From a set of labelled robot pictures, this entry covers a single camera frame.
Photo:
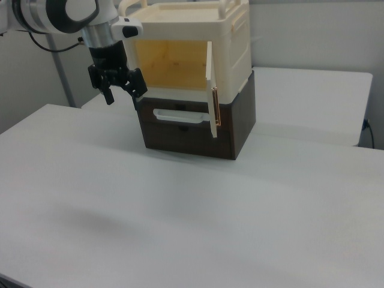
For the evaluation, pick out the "cream cabinet door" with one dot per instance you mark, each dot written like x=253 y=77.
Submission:
x=211 y=90

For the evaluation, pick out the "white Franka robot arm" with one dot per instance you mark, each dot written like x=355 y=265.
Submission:
x=45 y=15

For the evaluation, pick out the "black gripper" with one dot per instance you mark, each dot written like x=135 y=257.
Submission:
x=106 y=57

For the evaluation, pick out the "cream plastic cabinet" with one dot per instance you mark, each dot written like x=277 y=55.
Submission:
x=234 y=45

